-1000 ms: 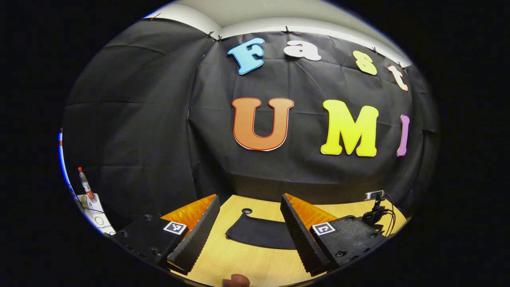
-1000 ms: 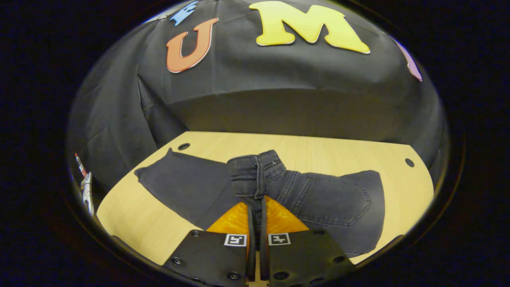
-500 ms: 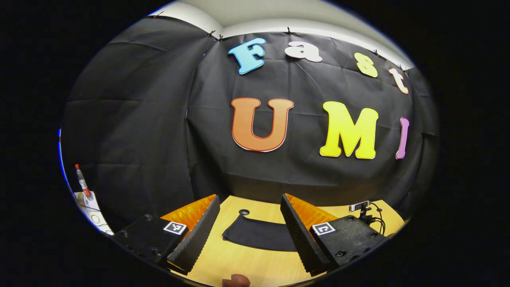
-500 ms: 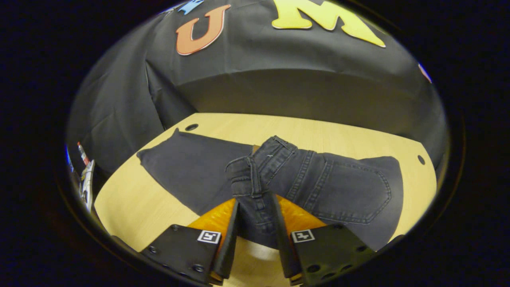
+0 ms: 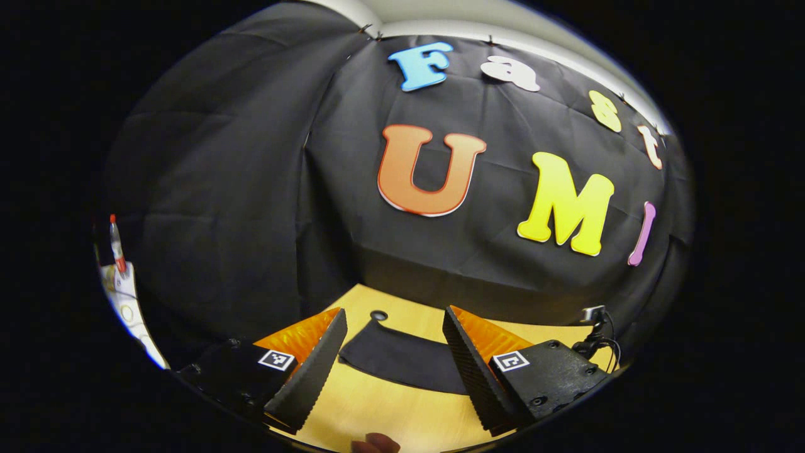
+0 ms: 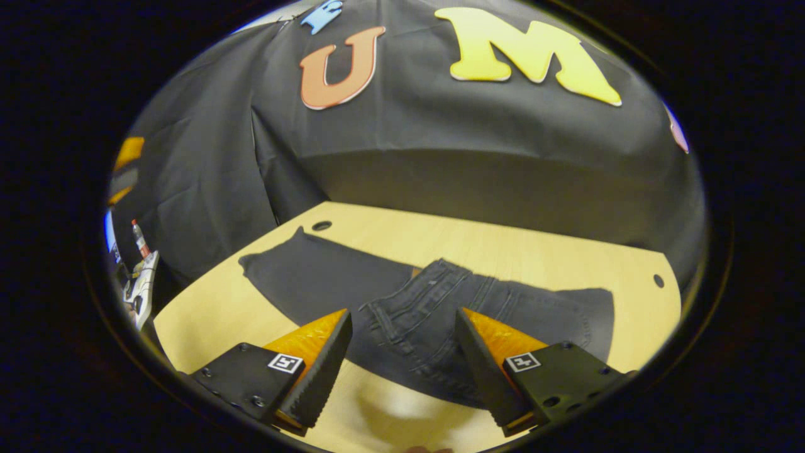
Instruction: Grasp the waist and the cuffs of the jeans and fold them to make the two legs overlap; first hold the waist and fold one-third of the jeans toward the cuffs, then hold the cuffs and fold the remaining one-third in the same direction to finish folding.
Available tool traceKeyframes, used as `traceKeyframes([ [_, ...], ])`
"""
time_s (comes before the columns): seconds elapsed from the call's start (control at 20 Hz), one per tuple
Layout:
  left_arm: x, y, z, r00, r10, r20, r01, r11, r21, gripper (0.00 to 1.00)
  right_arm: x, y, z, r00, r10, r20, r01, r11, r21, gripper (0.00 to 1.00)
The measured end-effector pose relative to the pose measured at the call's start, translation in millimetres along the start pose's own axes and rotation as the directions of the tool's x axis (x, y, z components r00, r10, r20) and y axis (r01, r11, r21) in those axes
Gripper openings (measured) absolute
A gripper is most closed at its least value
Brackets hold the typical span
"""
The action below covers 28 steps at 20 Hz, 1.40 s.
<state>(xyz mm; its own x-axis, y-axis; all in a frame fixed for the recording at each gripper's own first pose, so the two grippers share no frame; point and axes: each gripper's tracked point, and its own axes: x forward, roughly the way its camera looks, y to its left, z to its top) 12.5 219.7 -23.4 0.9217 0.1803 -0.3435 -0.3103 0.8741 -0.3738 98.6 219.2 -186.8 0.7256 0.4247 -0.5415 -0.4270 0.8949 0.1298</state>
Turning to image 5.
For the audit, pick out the red capped bottle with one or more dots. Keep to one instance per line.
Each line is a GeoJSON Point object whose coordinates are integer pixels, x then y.
{"type": "Point", "coordinates": [117, 248]}

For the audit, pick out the black backdrop cloth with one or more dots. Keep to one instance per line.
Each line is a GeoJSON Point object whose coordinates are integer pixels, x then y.
{"type": "Point", "coordinates": [220, 189]}

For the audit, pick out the dark blue jeans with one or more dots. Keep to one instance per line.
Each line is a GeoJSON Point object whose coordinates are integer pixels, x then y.
{"type": "Point", "coordinates": [402, 362]}

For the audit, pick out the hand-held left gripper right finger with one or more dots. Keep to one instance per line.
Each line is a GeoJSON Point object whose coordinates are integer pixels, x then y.
{"type": "Point", "coordinates": [478, 384]}

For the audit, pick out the row of black cloth clips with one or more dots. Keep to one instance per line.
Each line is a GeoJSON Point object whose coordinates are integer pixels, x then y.
{"type": "Point", "coordinates": [365, 29]}

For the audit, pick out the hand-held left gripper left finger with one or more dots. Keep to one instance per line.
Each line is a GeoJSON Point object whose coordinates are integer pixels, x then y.
{"type": "Point", "coordinates": [311, 377]}

